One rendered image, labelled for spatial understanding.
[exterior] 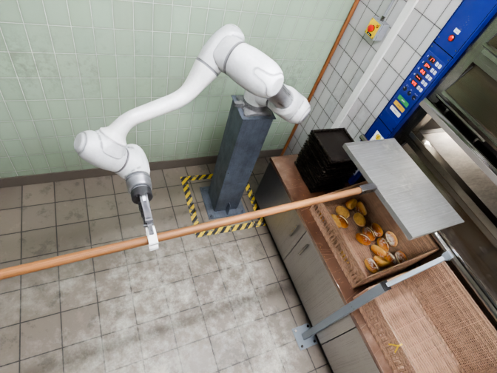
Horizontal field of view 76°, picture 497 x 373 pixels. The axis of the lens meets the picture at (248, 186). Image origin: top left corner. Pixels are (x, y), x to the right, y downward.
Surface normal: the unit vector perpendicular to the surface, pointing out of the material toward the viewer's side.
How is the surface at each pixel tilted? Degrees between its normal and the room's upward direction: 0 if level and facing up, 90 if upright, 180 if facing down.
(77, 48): 90
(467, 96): 70
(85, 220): 0
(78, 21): 90
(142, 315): 0
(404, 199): 3
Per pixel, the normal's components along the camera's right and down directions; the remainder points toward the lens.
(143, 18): 0.35, 0.79
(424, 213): 0.21, -0.59
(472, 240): -0.76, -0.07
